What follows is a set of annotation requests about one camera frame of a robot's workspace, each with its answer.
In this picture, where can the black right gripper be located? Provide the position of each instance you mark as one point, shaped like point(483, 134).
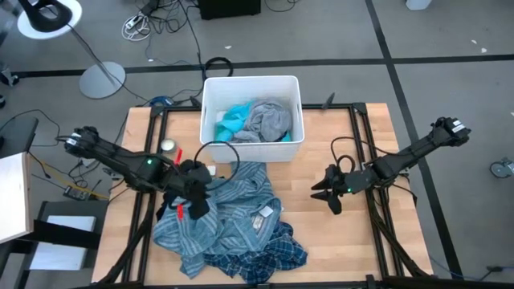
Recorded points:
point(335, 182)

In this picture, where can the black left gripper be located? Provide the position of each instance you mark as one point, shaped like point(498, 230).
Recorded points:
point(192, 180)

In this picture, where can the light blue striped shirt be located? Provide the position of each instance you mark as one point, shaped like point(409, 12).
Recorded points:
point(233, 192)

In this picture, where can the teal garment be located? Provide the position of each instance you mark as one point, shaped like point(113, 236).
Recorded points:
point(231, 120)

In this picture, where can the dark blue plaid shirt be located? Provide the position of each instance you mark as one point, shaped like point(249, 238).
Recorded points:
point(261, 253)

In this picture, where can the grey garment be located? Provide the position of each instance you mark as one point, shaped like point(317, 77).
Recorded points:
point(267, 118)

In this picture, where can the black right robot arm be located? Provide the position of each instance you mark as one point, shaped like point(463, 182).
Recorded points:
point(401, 158)

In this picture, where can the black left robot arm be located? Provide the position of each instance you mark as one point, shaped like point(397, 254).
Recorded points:
point(120, 160)

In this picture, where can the small white printed card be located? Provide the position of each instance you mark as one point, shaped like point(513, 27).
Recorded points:
point(211, 169)

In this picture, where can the speckled white round bowl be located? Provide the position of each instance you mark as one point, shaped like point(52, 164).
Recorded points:
point(168, 145)

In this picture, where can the white perforated plastic laundry basket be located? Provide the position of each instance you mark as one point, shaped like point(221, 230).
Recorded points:
point(249, 152)

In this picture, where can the small circuit board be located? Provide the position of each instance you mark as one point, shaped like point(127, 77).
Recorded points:
point(76, 194)

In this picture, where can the black side stand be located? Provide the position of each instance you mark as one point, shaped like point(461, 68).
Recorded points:
point(64, 233)

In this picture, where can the grey caster wheel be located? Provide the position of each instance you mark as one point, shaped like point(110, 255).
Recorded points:
point(500, 168)
point(8, 76)

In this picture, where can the black box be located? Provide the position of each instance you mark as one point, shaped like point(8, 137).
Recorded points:
point(229, 8)

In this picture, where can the light wooden board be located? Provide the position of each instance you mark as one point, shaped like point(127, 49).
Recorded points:
point(14, 196)

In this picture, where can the black side case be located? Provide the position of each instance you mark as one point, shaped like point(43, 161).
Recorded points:
point(16, 134)

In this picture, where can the white floor object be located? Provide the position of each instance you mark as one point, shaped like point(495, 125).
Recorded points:
point(417, 4)

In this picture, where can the white round disc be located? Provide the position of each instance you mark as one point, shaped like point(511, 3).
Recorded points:
point(24, 25)

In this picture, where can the black upright frame post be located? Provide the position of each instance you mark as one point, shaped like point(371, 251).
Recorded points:
point(195, 101)

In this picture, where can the black aluminium rig frame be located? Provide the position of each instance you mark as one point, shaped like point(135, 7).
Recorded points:
point(341, 107)

